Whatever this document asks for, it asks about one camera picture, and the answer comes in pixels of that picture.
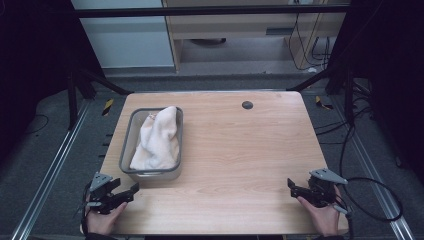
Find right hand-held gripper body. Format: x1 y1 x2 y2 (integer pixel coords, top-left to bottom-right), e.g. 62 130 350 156
306 167 349 210

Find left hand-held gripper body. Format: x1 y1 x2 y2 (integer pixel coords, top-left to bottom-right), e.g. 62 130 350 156
85 171 122 216

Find grey plastic bin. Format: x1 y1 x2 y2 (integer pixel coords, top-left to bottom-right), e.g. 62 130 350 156
118 106 185 183

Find white towel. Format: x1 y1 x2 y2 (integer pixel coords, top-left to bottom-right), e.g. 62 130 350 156
129 105 181 171

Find person's right hand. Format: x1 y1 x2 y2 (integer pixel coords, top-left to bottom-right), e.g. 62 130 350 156
295 185 342 238

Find person's left hand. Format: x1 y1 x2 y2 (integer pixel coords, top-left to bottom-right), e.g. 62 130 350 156
84 201 129 236

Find yellow black tape strip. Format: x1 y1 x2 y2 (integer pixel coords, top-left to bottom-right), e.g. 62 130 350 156
101 97 115 117
314 95 334 111

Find black metal stand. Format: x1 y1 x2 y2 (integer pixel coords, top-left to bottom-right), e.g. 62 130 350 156
285 61 357 128
65 61 135 132

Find dark curtain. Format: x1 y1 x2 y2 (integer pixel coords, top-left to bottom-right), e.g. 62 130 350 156
0 0 104 164
328 0 424 186

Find white cabinet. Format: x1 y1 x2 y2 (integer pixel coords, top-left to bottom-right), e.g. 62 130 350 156
70 0 176 70

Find light wooden desk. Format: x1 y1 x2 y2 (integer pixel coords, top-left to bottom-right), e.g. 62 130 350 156
161 0 352 73

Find black horizontal bar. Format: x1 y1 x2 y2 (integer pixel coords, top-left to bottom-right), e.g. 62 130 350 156
73 5 352 18

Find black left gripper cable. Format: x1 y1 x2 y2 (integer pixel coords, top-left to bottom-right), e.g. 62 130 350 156
79 182 94 236

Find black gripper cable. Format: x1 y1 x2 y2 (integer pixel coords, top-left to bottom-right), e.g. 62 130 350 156
333 176 405 240
79 182 94 236

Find aluminium floor rail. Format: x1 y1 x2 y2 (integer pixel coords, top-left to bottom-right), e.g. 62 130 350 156
329 95 417 240
9 99 92 240

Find black floor cables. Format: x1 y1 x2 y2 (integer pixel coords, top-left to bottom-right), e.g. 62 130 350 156
314 79 379 179

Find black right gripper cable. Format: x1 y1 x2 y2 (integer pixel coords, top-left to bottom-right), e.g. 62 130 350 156
333 176 405 240

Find thin black floor cable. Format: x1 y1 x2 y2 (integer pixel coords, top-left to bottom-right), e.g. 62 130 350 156
23 113 50 136

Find black hanging cables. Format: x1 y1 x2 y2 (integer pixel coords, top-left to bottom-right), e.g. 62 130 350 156
287 12 335 73

